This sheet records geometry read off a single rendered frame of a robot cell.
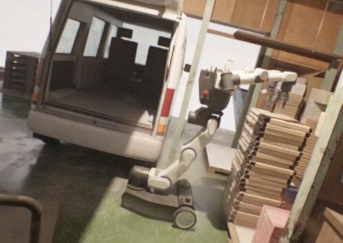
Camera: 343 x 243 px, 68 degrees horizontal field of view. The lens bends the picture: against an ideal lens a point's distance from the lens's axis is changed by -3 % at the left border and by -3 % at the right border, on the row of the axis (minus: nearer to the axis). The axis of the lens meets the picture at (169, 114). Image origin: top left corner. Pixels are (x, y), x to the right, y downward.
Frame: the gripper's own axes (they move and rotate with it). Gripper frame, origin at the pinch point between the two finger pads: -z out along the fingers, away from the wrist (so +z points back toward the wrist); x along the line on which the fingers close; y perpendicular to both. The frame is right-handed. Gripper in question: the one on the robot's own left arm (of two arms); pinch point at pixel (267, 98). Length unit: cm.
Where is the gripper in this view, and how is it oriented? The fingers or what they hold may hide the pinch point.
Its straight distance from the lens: 265.4
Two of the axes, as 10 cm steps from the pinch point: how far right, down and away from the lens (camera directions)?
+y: -9.7, -2.3, 0.0
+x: 0.5, -2.0, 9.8
